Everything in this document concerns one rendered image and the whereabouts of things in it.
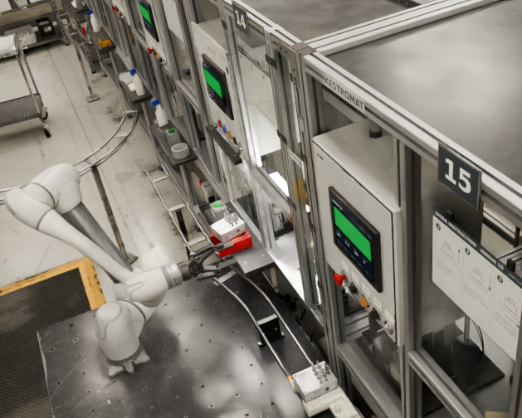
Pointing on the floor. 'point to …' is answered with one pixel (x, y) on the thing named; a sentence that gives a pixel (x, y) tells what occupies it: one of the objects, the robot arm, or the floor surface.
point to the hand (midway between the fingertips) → (228, 254)
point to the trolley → (13, 114)
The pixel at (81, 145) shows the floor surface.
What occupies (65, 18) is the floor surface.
